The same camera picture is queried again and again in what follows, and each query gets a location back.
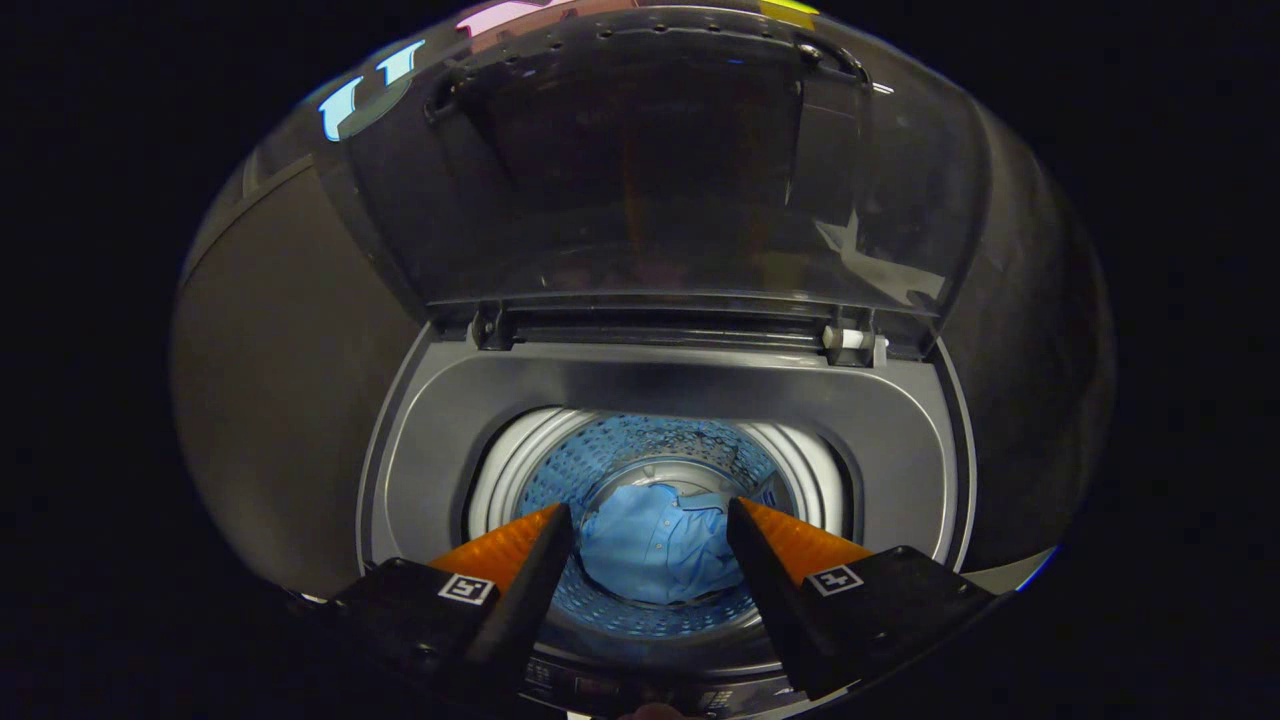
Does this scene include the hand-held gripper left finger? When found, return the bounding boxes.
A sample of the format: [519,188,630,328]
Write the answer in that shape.
[300,503,576,701]

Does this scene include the transparent washing machine lid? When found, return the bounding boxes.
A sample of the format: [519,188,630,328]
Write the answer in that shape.
[318,5,993,359]

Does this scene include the light blue polo shirt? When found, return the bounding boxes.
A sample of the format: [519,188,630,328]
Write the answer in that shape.
[578,483,748,607]

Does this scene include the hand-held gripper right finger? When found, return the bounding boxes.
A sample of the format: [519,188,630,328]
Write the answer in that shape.
[727,497,1001,701]

